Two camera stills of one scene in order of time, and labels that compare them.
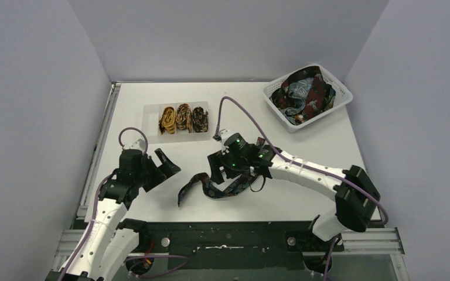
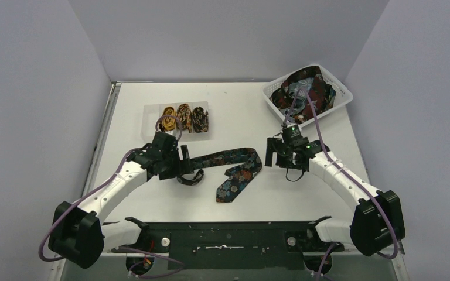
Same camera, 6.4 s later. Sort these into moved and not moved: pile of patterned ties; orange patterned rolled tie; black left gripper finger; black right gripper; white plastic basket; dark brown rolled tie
Moved: black left gripper finger; black right gripper
Not moved: orange patterned rolled tie; dark brown rolled tie; white plastic basket; pile of patterned ties
